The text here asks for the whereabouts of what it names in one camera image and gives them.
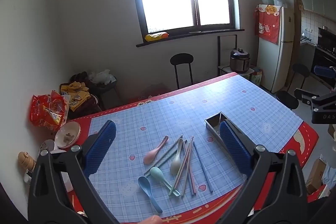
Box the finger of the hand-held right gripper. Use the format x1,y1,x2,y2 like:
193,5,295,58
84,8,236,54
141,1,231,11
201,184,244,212
314,65,336,77
294,88,336,125

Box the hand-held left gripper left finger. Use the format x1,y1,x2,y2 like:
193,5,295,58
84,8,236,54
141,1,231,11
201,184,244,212
28,120,120,224

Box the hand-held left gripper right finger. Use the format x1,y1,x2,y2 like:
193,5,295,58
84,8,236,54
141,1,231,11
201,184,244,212
219,120,309,224

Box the metal utensil box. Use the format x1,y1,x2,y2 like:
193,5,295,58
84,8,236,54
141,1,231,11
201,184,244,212
204,112,237,146

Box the blue chopstick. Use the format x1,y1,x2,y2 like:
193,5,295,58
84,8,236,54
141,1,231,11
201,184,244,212
193,141,213,193

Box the pink chopstick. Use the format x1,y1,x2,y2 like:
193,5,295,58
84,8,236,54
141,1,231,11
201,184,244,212
181,136,195,195
182,141,197,196

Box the pink spoon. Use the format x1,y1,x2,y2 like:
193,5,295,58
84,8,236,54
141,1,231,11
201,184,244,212
143,135,169,164

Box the blue spoon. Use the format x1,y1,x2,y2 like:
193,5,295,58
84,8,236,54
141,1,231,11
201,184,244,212
138,176,163,214

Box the green spoon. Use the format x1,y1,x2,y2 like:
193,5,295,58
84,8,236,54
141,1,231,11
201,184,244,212
150,167,181,197

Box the beige spoon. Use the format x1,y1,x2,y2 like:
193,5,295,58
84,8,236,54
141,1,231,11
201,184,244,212
170,138,183,175

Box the green chopstick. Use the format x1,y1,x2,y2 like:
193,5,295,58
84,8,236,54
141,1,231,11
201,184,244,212
143,139,188,177
169,144,192,196

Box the person's left hand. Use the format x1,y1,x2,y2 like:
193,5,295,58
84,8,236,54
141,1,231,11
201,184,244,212
142,215,165,224

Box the black oven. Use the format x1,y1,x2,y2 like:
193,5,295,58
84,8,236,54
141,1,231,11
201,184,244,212
311,27,336,88

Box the black chair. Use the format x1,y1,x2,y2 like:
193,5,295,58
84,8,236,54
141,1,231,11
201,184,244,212
291,63,311,88

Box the black round stool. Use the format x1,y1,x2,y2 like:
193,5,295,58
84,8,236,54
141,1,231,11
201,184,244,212
276,90,300,110
170,53,194,89

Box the white ceramic bowl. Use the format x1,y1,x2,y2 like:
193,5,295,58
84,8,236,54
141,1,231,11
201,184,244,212
55,122,81,149

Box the dark clothes pile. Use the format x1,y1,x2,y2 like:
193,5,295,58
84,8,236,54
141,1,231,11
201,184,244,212
69,72,103,119

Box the white fridge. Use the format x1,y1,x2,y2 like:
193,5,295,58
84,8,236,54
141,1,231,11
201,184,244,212
257,5,295,93

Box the small patterned bowl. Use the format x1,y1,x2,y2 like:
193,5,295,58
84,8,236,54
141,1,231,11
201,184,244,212
39,139,55,156

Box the yellow printed bag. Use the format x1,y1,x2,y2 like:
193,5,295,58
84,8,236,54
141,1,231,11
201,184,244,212
60,81,91,111

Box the cardboard box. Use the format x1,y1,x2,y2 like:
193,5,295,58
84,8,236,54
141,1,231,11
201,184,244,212
306,154,327,194

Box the red snack bag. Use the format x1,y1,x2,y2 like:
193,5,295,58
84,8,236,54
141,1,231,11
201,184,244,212
31,90,70,132

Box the colourful box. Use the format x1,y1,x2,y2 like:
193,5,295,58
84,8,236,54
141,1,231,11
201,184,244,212
249,68,263,86

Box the blue plaid table mat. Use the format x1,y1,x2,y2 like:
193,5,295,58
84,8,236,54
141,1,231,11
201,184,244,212
88,74,303,219

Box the red printed cloth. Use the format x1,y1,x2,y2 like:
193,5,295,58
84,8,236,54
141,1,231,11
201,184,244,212
254,4,281,44

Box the white plastic bag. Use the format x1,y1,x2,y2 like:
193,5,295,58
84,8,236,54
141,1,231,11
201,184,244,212
91,70,117,85

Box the tan jar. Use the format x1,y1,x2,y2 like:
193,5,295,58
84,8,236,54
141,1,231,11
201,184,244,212
18,152,36,169

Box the white side table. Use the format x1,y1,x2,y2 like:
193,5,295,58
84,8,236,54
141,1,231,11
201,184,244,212
218,65,255,77

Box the silver pressure cooker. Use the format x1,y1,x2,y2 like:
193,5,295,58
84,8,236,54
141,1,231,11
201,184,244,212
230,48,251,73

